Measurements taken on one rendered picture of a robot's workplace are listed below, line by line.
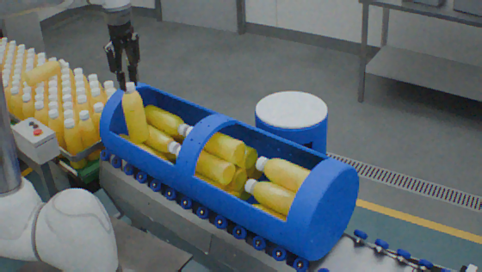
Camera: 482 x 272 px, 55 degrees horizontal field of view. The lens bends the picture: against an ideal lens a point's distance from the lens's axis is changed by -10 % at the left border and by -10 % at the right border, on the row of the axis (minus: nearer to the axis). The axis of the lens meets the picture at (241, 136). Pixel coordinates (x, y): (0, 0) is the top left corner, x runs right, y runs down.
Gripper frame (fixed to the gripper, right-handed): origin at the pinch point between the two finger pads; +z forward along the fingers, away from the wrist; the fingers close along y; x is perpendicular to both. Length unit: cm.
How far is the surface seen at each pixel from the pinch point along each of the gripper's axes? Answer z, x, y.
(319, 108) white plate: 28, -36, 61
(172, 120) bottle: 17.7, -9.2, 9.4
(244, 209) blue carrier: 20, -56, -9
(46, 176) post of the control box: 42, 35, -24
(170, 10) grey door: 117, 313, 288
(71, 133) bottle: 25.0, 26.5, -12.6
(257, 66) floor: 133, 150, 248
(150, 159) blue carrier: 20.0, -17.6, -8.7
